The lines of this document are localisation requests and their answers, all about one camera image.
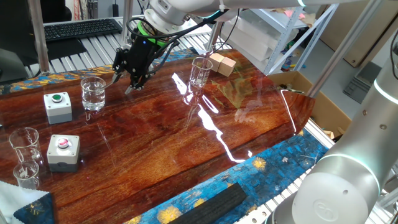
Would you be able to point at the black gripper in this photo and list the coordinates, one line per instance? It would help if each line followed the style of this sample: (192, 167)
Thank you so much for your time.
(141, 59)

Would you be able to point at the clear glass stirring rod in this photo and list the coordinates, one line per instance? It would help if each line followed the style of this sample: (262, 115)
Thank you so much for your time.
(112, 81)

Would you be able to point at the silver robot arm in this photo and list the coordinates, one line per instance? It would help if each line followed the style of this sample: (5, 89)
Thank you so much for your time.
(342, 193)

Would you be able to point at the glass beaker with water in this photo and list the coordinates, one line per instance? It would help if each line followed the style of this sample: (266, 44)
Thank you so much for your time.
(93, 95)

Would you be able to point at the small empty glass beaker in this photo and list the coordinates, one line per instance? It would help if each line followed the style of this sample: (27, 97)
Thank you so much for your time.
(26, 175)

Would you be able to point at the black computer keyboard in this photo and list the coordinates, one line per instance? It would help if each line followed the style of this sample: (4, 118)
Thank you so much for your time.
(81, 29)

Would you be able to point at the black desk pad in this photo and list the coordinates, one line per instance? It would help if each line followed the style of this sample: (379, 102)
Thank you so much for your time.
(62, 48)

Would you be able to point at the glossy wood pattern mat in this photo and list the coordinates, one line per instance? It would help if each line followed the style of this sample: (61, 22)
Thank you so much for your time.
(155, 149)

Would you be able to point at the light wooden block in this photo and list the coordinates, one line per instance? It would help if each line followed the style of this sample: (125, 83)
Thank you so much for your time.
(216, 62)
(227, 67)

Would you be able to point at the dark grey monitor stand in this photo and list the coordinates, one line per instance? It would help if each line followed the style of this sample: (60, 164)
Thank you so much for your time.
(12, 65)

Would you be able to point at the white foam box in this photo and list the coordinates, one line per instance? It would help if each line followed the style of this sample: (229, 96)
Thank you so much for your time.
(245, 40)

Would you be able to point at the black computer monitor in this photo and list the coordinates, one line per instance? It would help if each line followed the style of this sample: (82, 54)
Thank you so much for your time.
(15, 21)

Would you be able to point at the black foam block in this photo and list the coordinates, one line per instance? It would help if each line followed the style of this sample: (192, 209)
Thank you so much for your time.
(211, 205)

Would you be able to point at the white metal shelf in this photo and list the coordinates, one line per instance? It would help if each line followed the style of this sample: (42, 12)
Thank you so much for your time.
(280, 31)

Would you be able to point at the brown cardboard box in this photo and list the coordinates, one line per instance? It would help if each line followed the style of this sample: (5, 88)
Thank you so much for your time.
(323, 105)

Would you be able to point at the grey plastic crate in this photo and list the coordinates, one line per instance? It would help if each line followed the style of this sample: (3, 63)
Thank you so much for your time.
(362, 84)

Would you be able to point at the aluminium frame post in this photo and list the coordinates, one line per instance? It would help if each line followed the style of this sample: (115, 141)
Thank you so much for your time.
(345, 46)
(38, 37)
(126, 12)

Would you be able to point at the green button switch box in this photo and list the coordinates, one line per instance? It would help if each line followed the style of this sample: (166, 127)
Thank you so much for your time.
(58, 107)

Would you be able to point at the red button switch box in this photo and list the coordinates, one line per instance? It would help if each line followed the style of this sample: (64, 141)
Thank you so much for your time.
(63, 154)

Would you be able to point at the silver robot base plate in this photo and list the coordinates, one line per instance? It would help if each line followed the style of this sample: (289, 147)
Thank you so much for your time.
(258, 216)

